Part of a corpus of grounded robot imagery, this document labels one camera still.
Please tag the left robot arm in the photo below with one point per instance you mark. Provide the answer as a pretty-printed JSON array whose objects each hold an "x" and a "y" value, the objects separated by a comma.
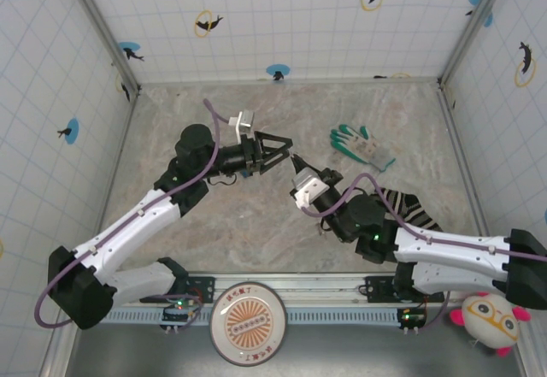
[{"x": 128, "y": 227}]

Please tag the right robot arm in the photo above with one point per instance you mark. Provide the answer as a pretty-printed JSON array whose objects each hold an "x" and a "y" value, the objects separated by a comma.
[{"x": 448, "y": 257}]

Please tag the green and white work glove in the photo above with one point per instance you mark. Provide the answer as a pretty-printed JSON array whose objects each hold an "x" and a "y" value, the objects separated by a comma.
[{"x": 359, "y": 146}]

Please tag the round plate with orange print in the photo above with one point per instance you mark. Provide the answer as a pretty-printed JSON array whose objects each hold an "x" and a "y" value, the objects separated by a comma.
[{"x": 248, "y": 323}]

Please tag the plush toy with glasses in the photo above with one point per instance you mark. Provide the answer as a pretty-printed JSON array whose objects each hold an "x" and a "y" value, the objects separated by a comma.
[{"x": 487, "y": 321}]

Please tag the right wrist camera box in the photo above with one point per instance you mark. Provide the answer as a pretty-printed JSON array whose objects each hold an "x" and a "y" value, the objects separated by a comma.
[{"x": 307, "y": 186}]

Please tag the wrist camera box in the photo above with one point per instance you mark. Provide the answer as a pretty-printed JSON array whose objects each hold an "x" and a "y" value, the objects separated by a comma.
[
  {"x": 244, "y": 122},
  {"x": 307, "y": 186}
]

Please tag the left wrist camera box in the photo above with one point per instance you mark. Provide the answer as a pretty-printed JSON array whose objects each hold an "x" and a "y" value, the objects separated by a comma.
[{"x": 244, "y": 122}]

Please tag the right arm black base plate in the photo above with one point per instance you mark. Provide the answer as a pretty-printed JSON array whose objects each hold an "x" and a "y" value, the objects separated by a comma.
[{"x": 376, "y": 287}]

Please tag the aluminium mounting rail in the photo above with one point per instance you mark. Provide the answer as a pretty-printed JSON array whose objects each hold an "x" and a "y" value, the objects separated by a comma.
[{"x": 320, "y": 287}]

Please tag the aluminium table side rail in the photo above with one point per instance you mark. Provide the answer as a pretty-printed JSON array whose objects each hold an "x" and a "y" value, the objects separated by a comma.
[
  {"x": 456, "y": 137},
  {"x": 114, "y": 180}
]

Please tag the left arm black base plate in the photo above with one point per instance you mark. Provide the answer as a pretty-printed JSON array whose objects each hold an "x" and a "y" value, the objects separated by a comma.
[{"x": 205, "y": 287}]

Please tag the aluminium frame post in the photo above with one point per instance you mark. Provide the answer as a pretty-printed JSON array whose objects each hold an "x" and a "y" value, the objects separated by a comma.
[
  {"x": 473, "y": 26},
  {"x": 104, "y": 31}
]

